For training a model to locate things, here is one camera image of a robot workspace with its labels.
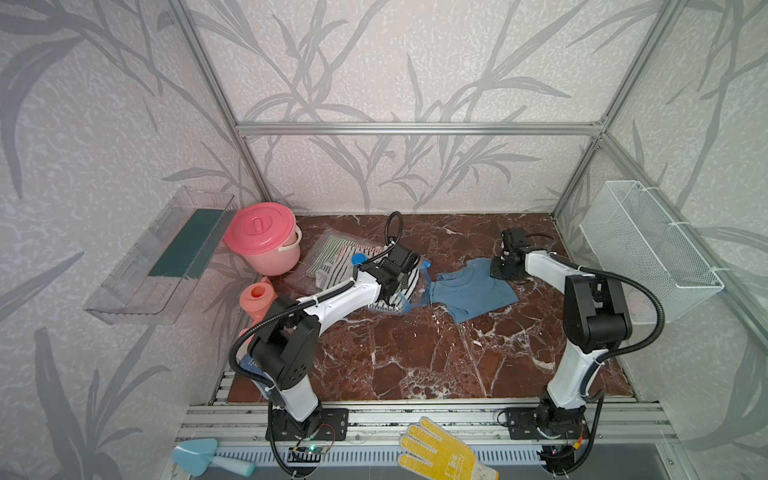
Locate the aluminium mounting rail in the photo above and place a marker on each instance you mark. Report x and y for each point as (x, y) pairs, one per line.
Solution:
(501, 431)

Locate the pink watering can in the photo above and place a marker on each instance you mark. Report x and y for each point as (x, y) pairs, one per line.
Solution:
(256, 299)

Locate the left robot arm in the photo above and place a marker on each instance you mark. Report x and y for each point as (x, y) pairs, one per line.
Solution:
(278, 352)

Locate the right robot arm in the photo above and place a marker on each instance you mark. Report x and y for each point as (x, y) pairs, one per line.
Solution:
(596, 321)

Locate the yellow dotted work glove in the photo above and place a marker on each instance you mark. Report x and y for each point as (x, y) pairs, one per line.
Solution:
(432, 453)

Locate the blue dotted work glove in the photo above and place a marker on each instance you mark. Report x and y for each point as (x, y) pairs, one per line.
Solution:
(248, 364)

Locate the white wire mesh basket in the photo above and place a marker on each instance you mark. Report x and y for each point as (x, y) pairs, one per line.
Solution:
(631, 234)

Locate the blue tank top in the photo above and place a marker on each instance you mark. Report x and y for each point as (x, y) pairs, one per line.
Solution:
(471, 292)

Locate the clear acrylic wall shelf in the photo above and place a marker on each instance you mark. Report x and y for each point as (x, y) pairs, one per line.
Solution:
(156, 278)

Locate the blue vacuum valve cap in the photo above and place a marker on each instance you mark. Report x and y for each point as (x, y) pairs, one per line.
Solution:
(358, 259)

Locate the black white striped garment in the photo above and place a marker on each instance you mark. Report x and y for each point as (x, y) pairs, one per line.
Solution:
(324, 276)

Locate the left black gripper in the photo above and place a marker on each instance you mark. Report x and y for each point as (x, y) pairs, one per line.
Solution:
(403, 280)

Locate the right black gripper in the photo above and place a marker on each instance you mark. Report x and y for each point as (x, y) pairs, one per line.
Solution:
(496, 272)

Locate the pink bucket with lid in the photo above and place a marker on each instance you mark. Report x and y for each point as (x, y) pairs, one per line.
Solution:
(267, 236)

